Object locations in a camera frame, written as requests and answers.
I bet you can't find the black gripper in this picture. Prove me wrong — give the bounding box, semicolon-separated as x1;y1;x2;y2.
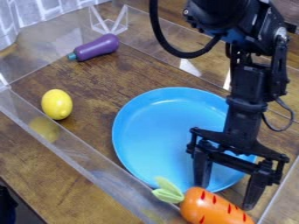
186;127;290;211

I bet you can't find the orange toy carrot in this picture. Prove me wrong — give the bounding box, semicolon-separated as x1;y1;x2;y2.
153;177;257;224

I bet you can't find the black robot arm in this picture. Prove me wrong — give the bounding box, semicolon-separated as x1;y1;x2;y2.
184;0;290;210

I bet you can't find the blue plastic plate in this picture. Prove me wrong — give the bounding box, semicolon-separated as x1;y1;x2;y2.
111;87;260;193

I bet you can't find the yellow toy lemon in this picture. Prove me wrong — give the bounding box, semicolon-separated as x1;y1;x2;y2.
42;89;73;120

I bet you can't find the purple toy eggplant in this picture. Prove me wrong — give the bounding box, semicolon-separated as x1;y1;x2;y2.
69;33;119;61

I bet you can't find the grey patterned curtain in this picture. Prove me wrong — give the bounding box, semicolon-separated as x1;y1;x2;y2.
0;0;111;51

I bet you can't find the clear acrylic enclosure wall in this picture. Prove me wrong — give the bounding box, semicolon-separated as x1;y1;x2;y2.
0;0;299;224

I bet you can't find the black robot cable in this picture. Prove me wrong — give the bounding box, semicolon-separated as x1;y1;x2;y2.
149;0;224;60

